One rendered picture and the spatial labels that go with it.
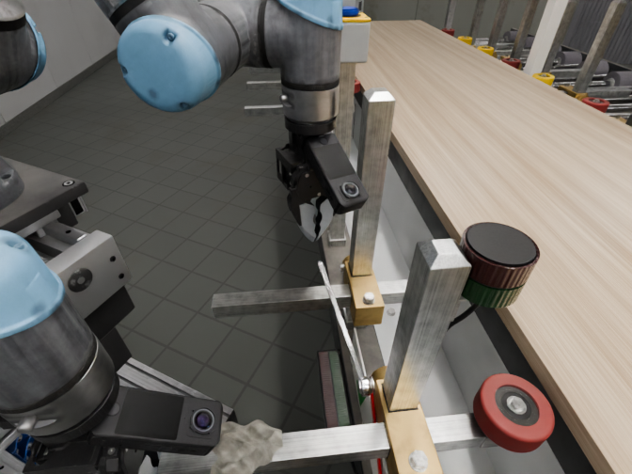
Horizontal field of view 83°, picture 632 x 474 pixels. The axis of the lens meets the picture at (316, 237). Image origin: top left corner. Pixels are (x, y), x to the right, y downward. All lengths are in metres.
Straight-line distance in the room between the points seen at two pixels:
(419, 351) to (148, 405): 0.27
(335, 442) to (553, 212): 0.62
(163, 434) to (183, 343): 1.30
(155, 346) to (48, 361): 1.42
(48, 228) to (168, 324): 1.17
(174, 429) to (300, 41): 0.42
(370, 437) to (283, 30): 0.48
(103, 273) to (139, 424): 0.27
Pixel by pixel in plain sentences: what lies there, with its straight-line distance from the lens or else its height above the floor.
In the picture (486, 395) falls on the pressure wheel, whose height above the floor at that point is 0.91.
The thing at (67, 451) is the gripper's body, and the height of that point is 0.96.
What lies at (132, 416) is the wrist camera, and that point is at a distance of 0.39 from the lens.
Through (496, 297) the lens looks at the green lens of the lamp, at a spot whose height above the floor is 1.09.
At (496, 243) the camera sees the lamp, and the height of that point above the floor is 1.13.
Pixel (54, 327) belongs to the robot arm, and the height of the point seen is 1.12.
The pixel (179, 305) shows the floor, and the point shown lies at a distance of 1.82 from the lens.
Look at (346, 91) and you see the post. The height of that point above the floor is 1.10.
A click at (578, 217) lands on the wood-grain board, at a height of 0.90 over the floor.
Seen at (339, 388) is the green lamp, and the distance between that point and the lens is 0.69.
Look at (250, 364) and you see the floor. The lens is 1.55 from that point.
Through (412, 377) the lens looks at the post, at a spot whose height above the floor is 0.95.
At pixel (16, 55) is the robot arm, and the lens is 0.69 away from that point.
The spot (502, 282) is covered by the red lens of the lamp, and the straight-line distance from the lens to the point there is 0.32.
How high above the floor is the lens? 1.32
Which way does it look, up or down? 40 degrees down
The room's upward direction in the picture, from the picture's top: straight up
